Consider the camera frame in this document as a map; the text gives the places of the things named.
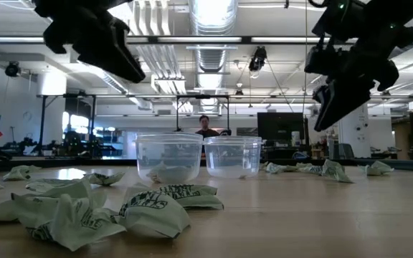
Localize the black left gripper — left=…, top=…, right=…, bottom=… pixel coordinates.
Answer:
left=34, top=0, right=146, bottom=84

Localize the black hanging camera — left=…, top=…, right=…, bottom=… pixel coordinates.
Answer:
left=4, top=60, right=22, bottom=78
left=248, top=45, right=268, bottom=72

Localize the white LED light bar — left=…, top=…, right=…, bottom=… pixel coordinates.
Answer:
left=251, top=35, right=333, bottom=44
left=157, top=35, right=243, bottom=44
left=0, top=35, right=150, bottom=44

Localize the large black monitor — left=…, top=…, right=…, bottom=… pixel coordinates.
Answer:
left=257, top=112, right=310, bottom=144

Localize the background black rig frame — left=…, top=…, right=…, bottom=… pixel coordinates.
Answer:
left=37, top=92, right=98, bottom=158
left=175, top=94, right=231, bottom=133

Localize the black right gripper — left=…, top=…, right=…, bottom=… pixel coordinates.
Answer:
left=305, top=32, right=413, bottom=132

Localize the clear round plastic container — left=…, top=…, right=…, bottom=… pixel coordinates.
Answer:
left=202, top=135, right=264, bottom=180
left=133, top=131, right=204, bottom=184

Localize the silver ceiling air duct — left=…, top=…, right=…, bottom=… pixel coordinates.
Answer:
left=187, top=0, right=239, bottom=114

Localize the person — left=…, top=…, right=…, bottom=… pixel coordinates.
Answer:
left=194, top=114, right=221, bottom=139

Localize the white building pillar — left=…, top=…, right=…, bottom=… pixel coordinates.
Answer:
left=337, top=102, right=372, bottom=159

